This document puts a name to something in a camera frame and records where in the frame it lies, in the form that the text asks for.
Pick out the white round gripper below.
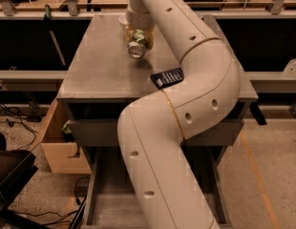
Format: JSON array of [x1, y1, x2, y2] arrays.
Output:
[[125, 0, 155, 50]]

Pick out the crushed green soda can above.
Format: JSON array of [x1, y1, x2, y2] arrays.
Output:
[[127, 30, 148, 59]]

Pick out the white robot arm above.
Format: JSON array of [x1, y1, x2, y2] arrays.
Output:
[[117, 0, 240, 229]]

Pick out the white ceramic bowl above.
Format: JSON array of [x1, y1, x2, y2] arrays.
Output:
[[118, 14, 128, 31]]

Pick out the dark blue snack packet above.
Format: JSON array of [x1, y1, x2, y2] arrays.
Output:
[[150, 68, 184, 90]]

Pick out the closed grey upper drawer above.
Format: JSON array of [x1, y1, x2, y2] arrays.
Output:
[[68, 119, 243, 147]]

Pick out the light wooden box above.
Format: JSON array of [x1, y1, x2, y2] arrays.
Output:
[[33, 99, 91, 175]]

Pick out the open grey lower drawer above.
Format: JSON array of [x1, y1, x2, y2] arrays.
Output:
[[81, 147, 233, 229]]

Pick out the green handled tool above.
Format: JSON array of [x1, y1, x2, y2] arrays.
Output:
[[44, 4, 67, 67]]

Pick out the black floor cables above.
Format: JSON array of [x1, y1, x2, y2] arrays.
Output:
[[0, 83, 39, 151]]

